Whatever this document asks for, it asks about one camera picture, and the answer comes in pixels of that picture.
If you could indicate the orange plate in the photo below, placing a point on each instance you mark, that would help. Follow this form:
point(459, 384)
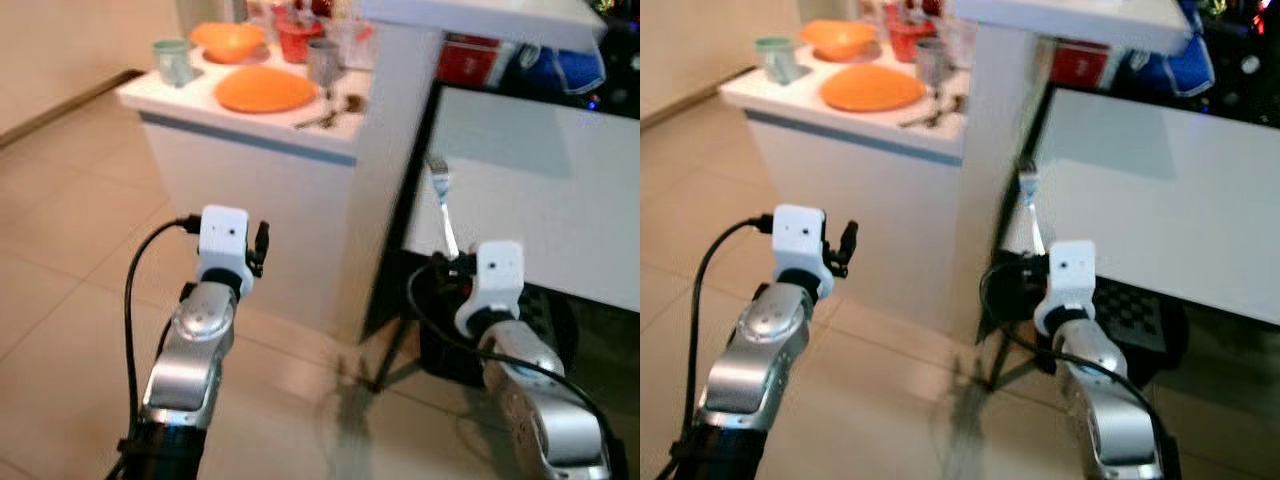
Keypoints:
point(265, 90)
point(870, 90)

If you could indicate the white dining table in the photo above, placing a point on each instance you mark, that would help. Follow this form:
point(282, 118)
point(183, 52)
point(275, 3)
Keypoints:
point(540, 200)
point(1160, 200)

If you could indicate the white kitchen counter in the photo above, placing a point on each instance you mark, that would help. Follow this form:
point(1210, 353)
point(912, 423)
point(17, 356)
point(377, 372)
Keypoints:
point(250, 200)
point(860, 200)

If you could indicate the red box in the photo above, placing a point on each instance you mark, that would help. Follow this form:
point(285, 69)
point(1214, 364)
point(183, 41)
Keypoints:
point(470, 62)
point(1078, 65)

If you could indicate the orange bowl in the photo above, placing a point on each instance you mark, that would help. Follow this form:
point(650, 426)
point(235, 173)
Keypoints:
point(838, 40)
point(228, 42)

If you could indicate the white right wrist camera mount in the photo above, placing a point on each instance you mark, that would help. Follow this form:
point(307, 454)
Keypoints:
point(497, 275)
point(1070, 275)

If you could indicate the blue cloth bag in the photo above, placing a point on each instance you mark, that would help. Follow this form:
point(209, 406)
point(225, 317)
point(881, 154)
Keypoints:
point(1180, 72)
point(570, 72)

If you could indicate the mint green cup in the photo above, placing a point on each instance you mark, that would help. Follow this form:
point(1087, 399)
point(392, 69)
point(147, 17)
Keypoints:
point(775, 60)
point(172, 62)

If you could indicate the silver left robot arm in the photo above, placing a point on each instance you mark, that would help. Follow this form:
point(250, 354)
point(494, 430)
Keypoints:
point(190, 370)
point(745, 370)

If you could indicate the grey cup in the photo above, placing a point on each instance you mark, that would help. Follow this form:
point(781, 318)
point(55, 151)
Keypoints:
point(932, 65)
point(322, 65)

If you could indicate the red instant noodle bowl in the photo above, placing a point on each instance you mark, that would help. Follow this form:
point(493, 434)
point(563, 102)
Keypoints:
point(297, 42)
point(908, 42)

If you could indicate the black metal stand leg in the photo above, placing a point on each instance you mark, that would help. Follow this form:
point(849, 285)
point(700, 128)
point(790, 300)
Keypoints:
point(1003, 360)
point(395, 355)

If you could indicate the brown spoon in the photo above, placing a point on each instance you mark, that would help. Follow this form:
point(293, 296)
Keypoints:
point(955, 101)
point(915, 120)
point(352, 102)
point(320, 120)

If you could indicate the white raised bar top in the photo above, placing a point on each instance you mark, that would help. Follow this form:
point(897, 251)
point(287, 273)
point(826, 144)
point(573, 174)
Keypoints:
point(1070, 20)
point(470, 20)

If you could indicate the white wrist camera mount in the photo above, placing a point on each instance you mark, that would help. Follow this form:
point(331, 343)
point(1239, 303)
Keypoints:
point(798, 240)
point(497, 275)
point(222, 240)
point(1070, 275)

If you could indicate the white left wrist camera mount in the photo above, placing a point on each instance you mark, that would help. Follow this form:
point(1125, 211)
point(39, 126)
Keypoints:
point(222, 240)
point(798, 240)

